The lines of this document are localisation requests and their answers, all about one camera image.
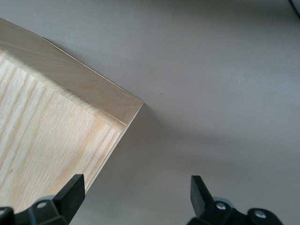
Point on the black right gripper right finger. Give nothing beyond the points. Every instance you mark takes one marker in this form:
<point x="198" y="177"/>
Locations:
<point x="204" y="206"/>

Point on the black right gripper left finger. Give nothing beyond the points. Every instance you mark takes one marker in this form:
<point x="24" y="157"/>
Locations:
<point x="70" y="199"/>

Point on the light wooden drawer cabinet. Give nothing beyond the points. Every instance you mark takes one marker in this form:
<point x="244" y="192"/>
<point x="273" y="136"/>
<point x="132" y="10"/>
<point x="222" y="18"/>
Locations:
<point x="58" y="129"/>

